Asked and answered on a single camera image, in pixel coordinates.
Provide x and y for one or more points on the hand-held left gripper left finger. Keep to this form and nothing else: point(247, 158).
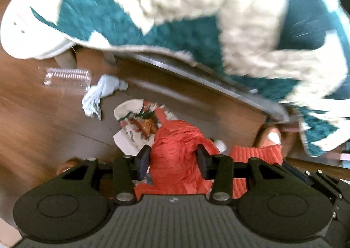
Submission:
point(143, 161)

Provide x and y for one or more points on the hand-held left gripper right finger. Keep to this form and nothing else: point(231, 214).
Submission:
point(201, 161)

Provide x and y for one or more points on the red plastic bag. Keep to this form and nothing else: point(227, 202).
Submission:
point(175, 155)

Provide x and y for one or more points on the light blue bag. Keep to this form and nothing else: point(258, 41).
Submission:
point(101, 92)

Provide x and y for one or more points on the white printed paper wrapper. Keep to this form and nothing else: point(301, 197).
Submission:
point(128, 138)

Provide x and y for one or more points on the orange quilted cloth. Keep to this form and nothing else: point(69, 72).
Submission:
point(257, 166)

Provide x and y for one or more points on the person's right foot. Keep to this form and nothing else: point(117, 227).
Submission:
point(269, 135)

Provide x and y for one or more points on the person's foot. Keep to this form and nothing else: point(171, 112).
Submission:
point(65, 166)
point(269, 135)

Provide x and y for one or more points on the person's left foot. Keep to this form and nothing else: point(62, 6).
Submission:
point(65, 166)

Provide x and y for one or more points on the clear plastic tray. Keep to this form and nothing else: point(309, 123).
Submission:
point(67, 78)

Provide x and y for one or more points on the teal and white blanket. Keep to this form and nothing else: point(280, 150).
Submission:
point(169, 12)

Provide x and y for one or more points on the pale upholstered chair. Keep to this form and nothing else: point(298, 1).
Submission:
point(30, 34)

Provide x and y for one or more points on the dark teal bed sheet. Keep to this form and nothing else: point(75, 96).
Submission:
point(303, 18)

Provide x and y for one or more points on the metal bed frame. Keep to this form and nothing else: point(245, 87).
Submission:
point(207, 81)

